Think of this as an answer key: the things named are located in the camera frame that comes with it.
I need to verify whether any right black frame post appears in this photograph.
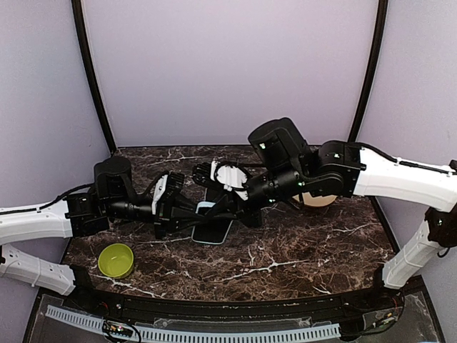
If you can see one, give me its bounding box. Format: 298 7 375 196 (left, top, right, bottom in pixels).
347 0 389 142

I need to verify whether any left black frame post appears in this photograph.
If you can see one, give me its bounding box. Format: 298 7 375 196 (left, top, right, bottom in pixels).
71 0 117 154

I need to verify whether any white cable duct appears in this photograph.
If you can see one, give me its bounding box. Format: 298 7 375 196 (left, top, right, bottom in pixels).
45 305 341 342

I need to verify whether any light blue phone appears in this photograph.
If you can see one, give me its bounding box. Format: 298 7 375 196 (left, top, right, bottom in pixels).
191 219 233 245

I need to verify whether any black frame post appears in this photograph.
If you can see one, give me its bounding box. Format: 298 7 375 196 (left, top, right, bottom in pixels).
71 0 117 154
347 0 389 142

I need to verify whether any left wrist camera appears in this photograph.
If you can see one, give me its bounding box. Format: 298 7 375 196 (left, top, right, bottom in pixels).
144 171 185 216

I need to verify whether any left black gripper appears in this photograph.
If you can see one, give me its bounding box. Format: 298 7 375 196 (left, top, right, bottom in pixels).
104 192 209 240

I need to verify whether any black front rail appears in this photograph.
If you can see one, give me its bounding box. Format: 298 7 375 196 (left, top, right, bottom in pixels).
39 277 426 324

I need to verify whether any yellow plate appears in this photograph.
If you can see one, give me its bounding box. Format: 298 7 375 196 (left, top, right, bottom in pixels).
293 192 337 208

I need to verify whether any blue phone case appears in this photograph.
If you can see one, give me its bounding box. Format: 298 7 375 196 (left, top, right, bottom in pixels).
191 201 233 246

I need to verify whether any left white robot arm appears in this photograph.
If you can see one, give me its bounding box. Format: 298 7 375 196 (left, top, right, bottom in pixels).
1 156 234 312

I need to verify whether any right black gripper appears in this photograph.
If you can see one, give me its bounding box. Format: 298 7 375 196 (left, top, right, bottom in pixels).
205 161 308 227

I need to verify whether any green bowl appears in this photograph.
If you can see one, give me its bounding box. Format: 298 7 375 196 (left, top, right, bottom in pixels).
98 243 134 279

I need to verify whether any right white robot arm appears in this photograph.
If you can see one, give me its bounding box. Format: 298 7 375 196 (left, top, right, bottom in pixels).
194 117 456 310

